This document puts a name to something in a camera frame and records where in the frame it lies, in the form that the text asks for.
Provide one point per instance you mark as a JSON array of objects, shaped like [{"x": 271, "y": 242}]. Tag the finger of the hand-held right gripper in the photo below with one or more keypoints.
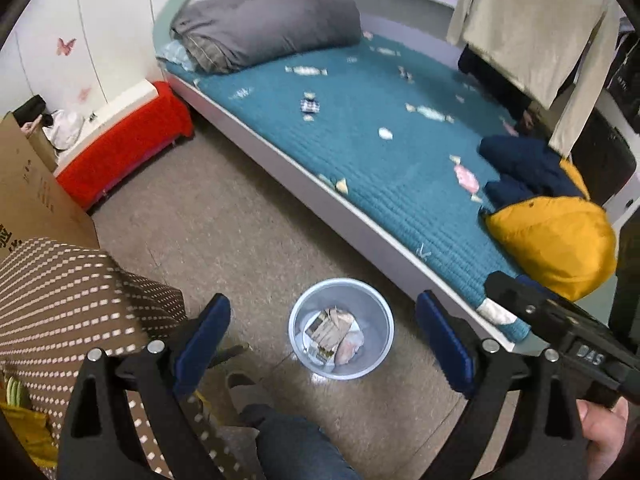
[{"x": 515, "y": 297}]

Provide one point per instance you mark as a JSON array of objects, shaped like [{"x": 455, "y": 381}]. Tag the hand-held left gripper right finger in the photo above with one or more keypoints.
[{"x": 445, "y": 342}]

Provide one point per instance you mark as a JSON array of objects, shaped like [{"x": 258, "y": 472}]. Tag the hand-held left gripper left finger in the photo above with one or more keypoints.
[{"x": 202, "y": 340}]

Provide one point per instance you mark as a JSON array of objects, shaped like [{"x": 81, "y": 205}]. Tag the pale blue waste bin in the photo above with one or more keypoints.
[{"x": 305, "y": 345}]

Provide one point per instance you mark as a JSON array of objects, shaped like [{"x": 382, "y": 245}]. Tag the person's right hand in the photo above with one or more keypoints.
[{"x": 602, "y": 440}]

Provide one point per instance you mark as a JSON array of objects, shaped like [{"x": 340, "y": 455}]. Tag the yellow jacket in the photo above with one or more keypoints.
[{"x": 555, "y": 240}]

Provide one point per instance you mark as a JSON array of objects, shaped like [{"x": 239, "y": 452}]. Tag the pink plastic packet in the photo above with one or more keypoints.
[{"x": 350, "y": 347}]

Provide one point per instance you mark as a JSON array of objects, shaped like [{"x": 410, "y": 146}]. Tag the brown paper packet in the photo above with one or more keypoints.
[{"x": 330, "y": 327}]

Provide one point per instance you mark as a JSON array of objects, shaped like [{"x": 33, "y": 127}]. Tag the navy blue jacket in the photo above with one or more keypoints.
[{"x": 525, "y": 165}]

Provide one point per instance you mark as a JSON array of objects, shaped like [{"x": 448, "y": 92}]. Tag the brown dotted stool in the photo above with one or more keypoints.
[{"x": 65, "y": 300}]

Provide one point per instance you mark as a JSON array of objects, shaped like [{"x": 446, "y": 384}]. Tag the person's leg in jeans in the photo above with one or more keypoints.
[{"x": 295, "y": 450}]

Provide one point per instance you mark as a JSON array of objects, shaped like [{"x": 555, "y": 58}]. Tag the bed with teal cover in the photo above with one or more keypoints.
[{"x": 375, "y": 175}]

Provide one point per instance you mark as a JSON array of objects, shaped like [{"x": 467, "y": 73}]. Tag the black hanging clothing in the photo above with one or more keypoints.
[{"x": 612, "y": 135}]

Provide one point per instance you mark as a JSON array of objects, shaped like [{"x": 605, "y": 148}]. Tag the yellow bag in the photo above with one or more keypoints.
[{"x": 22, "y": 430}]

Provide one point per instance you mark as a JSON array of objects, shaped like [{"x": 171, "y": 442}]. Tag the red covered bench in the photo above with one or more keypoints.
[{"x": 125, "y": 145}]

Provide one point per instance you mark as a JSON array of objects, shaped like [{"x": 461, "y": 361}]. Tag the dark hanging garment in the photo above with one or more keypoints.
[{"x": 492, "y": 82}]

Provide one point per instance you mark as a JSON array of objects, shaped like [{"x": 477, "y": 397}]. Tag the brown cardboard box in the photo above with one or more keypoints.
[{"x": 35, "y": 195}]

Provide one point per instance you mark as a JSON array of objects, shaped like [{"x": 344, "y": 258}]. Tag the white plastic bag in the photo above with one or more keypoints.
[{"x": 65, "y": 127}]

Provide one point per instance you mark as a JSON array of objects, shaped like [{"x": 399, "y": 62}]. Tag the beige hanging sweater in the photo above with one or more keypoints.
[{"x": 530, "y": 25}]

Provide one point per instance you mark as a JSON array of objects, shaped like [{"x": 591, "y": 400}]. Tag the faint pink butterfly sticker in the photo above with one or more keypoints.
[{"x": 84, "y": 94}]

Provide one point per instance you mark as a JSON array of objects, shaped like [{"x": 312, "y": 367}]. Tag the light blue pillow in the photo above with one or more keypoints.
[{"x": 175, "y": 55}]

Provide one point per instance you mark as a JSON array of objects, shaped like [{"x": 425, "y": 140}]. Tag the black bag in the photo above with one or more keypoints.
[{"x": 30, "y": 107}]

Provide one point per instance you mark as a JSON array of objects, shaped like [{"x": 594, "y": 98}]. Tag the grey folded duvet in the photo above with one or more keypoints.
[{"x": 260, "y": 27}]

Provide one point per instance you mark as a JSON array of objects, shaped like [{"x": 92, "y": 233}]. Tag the white wardrobe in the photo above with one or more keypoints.
[{"x": 115, "y": 25}]

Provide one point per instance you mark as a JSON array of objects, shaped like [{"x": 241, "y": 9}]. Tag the white bed frame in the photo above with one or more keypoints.
[{"x": 280, "y": 160}]

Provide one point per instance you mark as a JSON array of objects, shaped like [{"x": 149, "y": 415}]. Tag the pink butterfly wall sticker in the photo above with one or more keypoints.
[{"x": 66, "y": 45}]

